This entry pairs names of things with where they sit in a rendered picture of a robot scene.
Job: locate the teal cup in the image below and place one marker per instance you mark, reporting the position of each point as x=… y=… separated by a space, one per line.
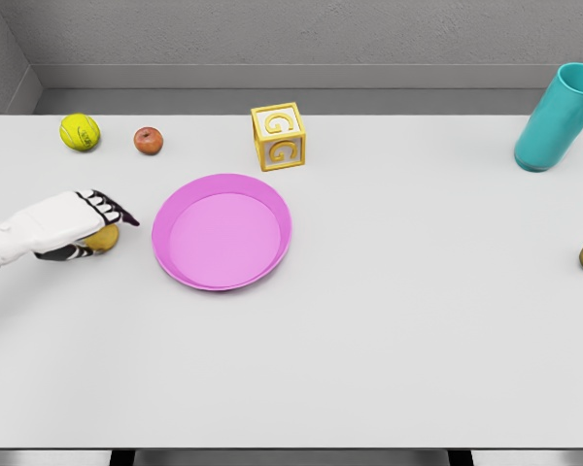
x=554 y=121

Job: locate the yellow lemon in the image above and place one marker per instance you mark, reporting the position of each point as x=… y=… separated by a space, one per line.
x=105 y=238

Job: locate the red apple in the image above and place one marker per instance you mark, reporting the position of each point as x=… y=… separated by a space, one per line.
x=148 y=141

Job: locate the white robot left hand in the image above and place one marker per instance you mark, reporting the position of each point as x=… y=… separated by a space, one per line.
x=68 y=218

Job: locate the pink round plate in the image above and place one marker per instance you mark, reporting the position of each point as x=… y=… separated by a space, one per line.
x=222 y=232

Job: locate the yellow tennis ball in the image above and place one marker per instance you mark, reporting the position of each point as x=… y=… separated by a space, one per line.
x=79 y=132

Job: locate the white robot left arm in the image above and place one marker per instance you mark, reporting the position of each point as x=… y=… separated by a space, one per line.
x=5 y=240

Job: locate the yellow letter G block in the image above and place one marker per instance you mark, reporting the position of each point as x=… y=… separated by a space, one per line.
x=279 y=137

